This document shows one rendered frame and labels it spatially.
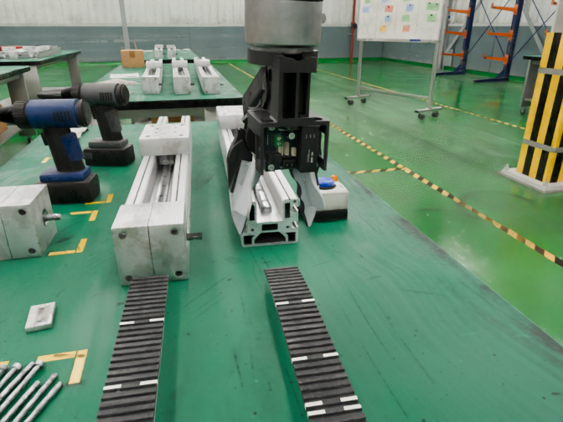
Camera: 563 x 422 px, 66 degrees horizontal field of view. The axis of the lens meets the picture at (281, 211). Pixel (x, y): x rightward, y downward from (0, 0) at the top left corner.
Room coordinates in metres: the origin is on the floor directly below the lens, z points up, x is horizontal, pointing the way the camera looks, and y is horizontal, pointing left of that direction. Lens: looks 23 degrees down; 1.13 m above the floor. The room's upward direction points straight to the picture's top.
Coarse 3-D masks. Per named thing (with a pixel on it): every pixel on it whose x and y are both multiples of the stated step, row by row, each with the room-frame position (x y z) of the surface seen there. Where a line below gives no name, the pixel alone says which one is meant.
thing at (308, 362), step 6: (324, 354) 0.36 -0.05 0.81; (330, 354) 0.36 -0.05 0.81; (336, 354) 0.36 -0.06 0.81; (294, 360) 0.35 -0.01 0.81; (300, 360) 0.35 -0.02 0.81; (306, 360) 0.35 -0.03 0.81; (312, 360) 0.36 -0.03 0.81; (318, 360) 0.36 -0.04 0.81; (324, 360) 0.36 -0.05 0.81; (330, 360) 0.35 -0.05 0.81; (336, 360) 0.35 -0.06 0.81; (294, 366) 0.34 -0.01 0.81; (300, 366) 0.34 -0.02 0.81; (306, 366) 0.34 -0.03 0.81; (312, 366) 0.35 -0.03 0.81; (318, 366) 0.35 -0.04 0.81; (324, 366) 0.35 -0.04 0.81; (330, 366) 0.35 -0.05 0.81
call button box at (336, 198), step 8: (336, 184) 0.83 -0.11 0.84; (328, 192) 0.79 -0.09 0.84; (336, 192) 0.79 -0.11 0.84; (344, 192) 0.79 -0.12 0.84; (328, 200) 0.78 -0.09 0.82; (336, 200) 0.78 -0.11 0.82; (344, 200) 0.79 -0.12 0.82; (328, 208) 0.78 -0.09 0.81; (336, 208) 0.78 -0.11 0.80; (344, 208) 0.79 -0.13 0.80; (320, 216) 0.78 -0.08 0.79; (328, 216) 0.78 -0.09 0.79; (336, 216) 0.78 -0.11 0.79; (344, 216) 0.79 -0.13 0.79
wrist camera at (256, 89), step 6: (258, 72) 0.48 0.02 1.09; (264, 72) 0.47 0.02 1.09; (258, 78) 0.48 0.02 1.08; (252, 84) 0.50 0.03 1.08; (258, 84) 0.48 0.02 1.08; (246, 90) 0.53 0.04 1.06; (252, 90) 0.50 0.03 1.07; (258, 90) 0.48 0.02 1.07; (264, 90) 0.47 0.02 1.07; (246, 96) 0.53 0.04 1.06; (252, 96) 0.50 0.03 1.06; (258, 96) 0.48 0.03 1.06; (246, 102) 0.53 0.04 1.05; (252, 102) 0.51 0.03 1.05; (246, 108) 0.53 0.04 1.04
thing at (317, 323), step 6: (318, 318) 0.42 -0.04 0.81; (282, 324) 0.41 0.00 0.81; (288, 324) 0.41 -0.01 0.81; (294, 324) 0.41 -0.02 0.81; (300, 324) 0.41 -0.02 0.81; (306, 324) 0.42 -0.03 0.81; (312, 324) 0.41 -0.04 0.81; (318, 324) 0.41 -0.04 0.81; (324, 324) 0.41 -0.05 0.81; (282, 330) 0.41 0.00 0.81; (288, 330) 0.40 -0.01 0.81; (294, 330) 0.40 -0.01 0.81; (300, 330) 0.40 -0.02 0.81; (306, 330) 0.40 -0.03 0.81
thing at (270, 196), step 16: (224, 144) 1.11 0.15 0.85; (224, 160) 1.16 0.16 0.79; (272, 176) 0.81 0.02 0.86; (256, 192) 0.79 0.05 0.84; (272, 192) 0.79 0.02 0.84; (288, 192) 0.72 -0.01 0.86; (256, 208) 0.74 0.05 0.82; (272, 208) 0.74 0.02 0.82; (288, 208) 0.70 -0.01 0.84; (256, 224) 0.67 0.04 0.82; (272, 224) 0.70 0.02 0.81; (288, 224) 0.68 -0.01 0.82; (240, 240) 0.69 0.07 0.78; (256, 240) 0.69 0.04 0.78; (272, 240) 0.69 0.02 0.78; (288, 240) 0.69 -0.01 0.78
